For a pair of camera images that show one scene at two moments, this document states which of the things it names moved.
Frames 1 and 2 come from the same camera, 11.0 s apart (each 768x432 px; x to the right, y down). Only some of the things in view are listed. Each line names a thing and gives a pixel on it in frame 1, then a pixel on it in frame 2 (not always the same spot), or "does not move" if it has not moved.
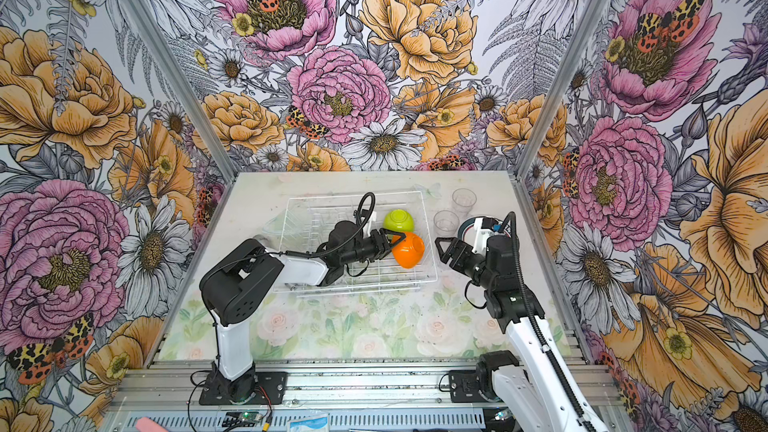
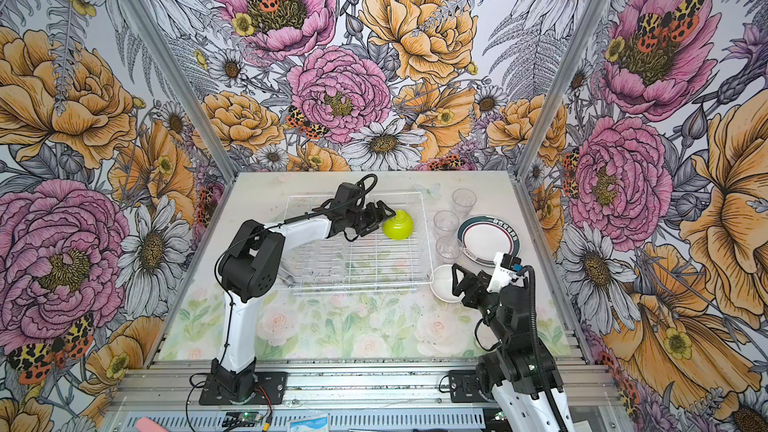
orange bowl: [409, 251] to [441, 284]
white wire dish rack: [409, 264] does not move
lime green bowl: [399, 220] does not move
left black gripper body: [368, 247] to [367, 217]
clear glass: [463, 199] does not move
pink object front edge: [146, 424] does not move
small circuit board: [241, 419] does not move
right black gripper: [459, 255] to [479, 285]
